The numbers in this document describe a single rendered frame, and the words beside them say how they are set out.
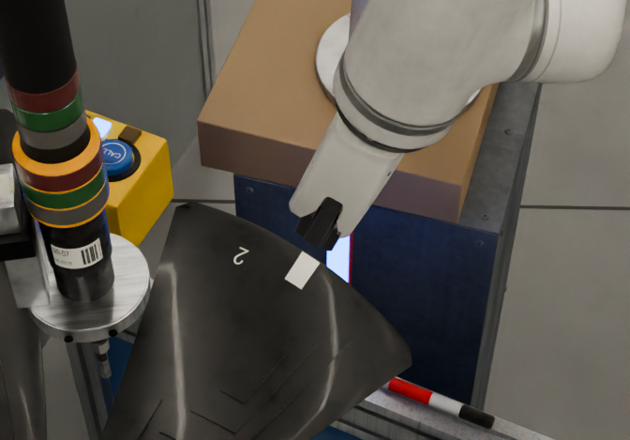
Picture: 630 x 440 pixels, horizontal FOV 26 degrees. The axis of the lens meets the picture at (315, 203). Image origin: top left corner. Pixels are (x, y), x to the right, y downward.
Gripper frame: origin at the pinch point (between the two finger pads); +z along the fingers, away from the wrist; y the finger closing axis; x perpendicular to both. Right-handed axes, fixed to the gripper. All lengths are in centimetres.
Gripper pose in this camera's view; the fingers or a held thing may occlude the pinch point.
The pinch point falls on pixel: (323, 221)
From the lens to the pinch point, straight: 101.3
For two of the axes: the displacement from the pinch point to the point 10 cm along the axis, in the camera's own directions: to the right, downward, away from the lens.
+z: -2.8, 5.2, 8.1
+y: -4.1, 7.0, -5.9
